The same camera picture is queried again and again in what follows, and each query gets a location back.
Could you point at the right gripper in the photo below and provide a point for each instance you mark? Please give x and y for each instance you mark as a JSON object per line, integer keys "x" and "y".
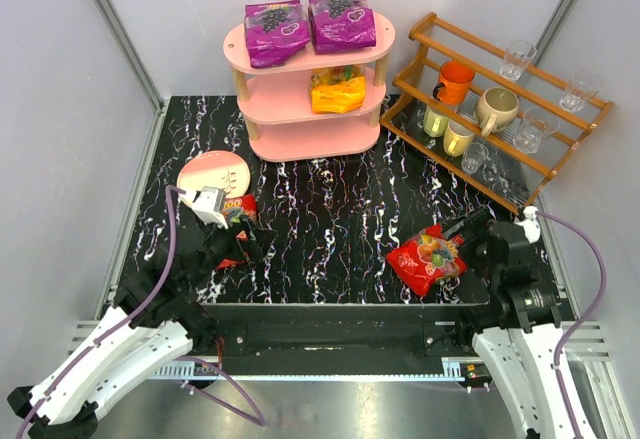
{"x": 470, "y": 229}

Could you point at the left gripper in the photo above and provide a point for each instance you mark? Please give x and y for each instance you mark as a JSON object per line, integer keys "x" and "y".
{"x": 235, "y": 237}

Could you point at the red candy bag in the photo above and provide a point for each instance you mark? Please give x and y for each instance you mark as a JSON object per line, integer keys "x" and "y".
{"x": 425, "y": 259}
{"x": 242, "y": 206}

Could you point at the orange candy bag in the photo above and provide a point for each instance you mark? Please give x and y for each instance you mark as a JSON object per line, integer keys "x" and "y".
{"x": 337, "y": 90}

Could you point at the purple candy bag back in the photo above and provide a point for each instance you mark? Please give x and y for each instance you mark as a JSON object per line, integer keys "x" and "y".
{"x": 274, "y": 32}

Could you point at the purple candy bag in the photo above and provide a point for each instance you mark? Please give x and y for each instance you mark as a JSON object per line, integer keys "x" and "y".
{"x": 341, "y": 25}
{"x": 274, "y": 32}

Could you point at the purple candy bag front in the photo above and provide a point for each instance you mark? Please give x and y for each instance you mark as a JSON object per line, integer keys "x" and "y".
{"x": 341, "y": 25}

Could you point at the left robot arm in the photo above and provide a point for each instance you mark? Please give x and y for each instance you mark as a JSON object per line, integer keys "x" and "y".
{"x": 155, "y": 319}

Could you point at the clear glass middle shelf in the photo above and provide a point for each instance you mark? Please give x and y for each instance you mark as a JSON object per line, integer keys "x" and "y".
{"x": 536, "y": 126}

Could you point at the pink three-tier shelf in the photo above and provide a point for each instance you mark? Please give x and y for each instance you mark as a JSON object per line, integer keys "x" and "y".
{"x": 276, "y": 103}

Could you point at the pink round plate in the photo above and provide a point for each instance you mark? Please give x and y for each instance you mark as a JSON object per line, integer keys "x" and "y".
{"x": 221, "y": 169}

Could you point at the small clear glass bottom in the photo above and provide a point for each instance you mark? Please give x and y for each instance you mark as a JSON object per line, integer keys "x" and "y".
{"x": 474, "y": 157}

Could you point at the cream yellow mug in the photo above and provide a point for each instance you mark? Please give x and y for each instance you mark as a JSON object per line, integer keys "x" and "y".
{"x": 457, "y": 139}

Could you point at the wooden cup rack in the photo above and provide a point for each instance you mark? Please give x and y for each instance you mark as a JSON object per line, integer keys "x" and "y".
{"x": 510, "y": 177}

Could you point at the green-yellow mug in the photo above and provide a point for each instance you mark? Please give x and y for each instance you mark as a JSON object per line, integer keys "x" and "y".
{"x": 435, "y": 123}

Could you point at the beige round mug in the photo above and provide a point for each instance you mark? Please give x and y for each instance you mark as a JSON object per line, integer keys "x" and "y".
{"x": 496, "y": 110}

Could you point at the orange mug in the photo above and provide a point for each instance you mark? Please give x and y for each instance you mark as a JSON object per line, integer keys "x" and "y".
{"x": 454, "y": 82}

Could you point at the clear glass top right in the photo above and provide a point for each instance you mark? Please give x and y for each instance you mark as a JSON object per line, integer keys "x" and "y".
{"x": 581, "y": 87}

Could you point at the clear glass top left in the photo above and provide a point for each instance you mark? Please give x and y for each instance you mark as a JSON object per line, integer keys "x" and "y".
{"x": 518, "y": 55}

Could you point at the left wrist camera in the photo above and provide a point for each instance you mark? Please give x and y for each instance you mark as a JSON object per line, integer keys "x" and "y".
{"x": 206, "y": 204}

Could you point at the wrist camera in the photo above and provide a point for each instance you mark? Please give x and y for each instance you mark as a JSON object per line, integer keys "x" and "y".
{"x": 206, "y": 204}
{"x": 527, "y": 219}

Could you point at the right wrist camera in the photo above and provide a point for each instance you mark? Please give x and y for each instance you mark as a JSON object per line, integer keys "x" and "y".
{"x": 527, "y": 219}

